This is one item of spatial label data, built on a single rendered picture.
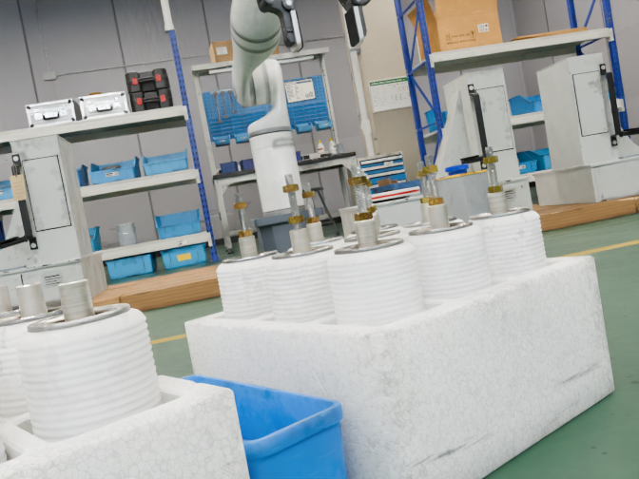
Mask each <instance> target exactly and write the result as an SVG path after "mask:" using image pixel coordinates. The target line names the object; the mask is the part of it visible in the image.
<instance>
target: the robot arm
mask: <svg viewBox="0 0 639 479"><path fill-rule="evenodd" d="M370 1H371V0H339V2H340V3H341V5H342V6H343V8H344V9H345V10H346V11H347V12H346V13H345V14H344V17H345V22H346V27H347V31H348V36H349V41H350V45H351V47H352V48H355V47H358V46H360V45H361V44H362V43H363V41H364V37H365V36H366V33H367V28H366V24H365V19H364V14H363V9H362V7H363V6H366V5H367V4H368V3H369V2H370ZM294 4H295V0H233V1H232V6H231V13H230V24H231V37H232V46H233V67H232V89H233V92H234V96H235V98H236V100H237V102H238V103H239V104H240V105H243V106H255V105H267V104H271V105H272V109H271V110H270V111H269V112H268V113H267V114H266V115H265V116H264V117H262V118H261V119H259V120H257V121H256V122H254V123H253V124H251V125H250V126H249V127H248V136H249V141H250V145H251V151H252V156H253V161H254V166H255V171H256V177H257V182H258V187H259V192H260V197H261V208H262V212H263V217H264V218H266V217H272V216H277V215H282V214H288V213H291V209H290V204H289V202H290V201H289V200H288V199H289V197H288V193H283V191H282V187H283V186H285V185H286V183H285V182H286V180H285V176H284V175H286V174H292V176H293V181H294V182H293V184H295V183H297V184H298V185H299V191H295V193H296V197H297V202H298V203H297V205H298V209H299V211H303V210H305V205H304V199H303V198H302V194H301V193H302V189H301V183H300V173H299V169H298V163H297V158H296V152H295V147H294V143H293V137H292V132H291V126H290V122H289V116H288V110H287V104H286V98H285V90H284V89H285V86H284V81H283V76H282V69H281V66H280V64H279V62H278V61H277V60H276V59H267V58H268V57H269V56H270V55H271V54H272V53H273V52H274V50H275V49H276V47H277V46H278V44H279V41H280V38H281V32H282V37H283V42H284V43H285V45H286V46H287V47H288V48H289V47H290V49H291V52H292V53H296V52H300V50H301V49H302V48H303V41H302V36H301V31H300V22H299V17H298V13H297V11H296V10H294V9H293V7H294ZM266 59H267V60H266Z"/></svg>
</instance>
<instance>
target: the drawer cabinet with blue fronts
mask: <svg viewBox="0 0 639 479"><path fill-rule="evenodd" d="M356 161H357V164H359V169H363V170H364V173H365V174H368V178H369V179H370V182H373V186H372V187H370V188H371V194H372V195H374V194H375V193H373V188H376V187H378V183H377V181H380V180H384V179H388V178H390V181H393V180H397V181H398V183H400V182H407V181H408V179H407V173H406V167H405V162H404V157H403V151H399V152H394V153H388V154H382V155H376V156H371V157H365V158H359V159H356ZM346 169H347V174H348V179H350V178H352V177H353V176H352V175H351V174H352V172H351V170H349V169H348V168H347V167H346ZM354 188H355V187H354V186H350V190H351V196H352V202H353V206H357V202H356V200H357V199H356V196H355V195H356V193H355V190H354Z"/></svg>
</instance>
